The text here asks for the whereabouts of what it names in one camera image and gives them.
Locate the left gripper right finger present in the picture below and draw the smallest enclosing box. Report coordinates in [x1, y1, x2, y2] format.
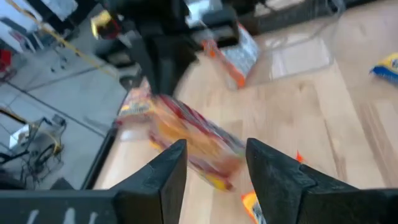
[245, 138, 359, 224]

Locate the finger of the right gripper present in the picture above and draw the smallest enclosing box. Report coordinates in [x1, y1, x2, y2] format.
[139, 36, 200, 98]

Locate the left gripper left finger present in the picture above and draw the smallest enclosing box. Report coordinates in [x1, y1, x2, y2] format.
[112, 139, 188, 224]

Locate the red beef ramen pack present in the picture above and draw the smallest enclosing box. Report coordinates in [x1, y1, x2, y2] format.
[116, 79, 156, 125]
[147, 95, 246, 192]

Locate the blue ramen noodle pack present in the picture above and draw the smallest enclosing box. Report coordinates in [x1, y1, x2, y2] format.
[369, 52, 398, 84]

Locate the yellow tape tag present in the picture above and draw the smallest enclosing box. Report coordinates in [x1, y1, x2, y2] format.
[90, 11, 113, 40]

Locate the tangle of floor cables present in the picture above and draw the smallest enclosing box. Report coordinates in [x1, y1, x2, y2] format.
[0, 113, 68, 187]

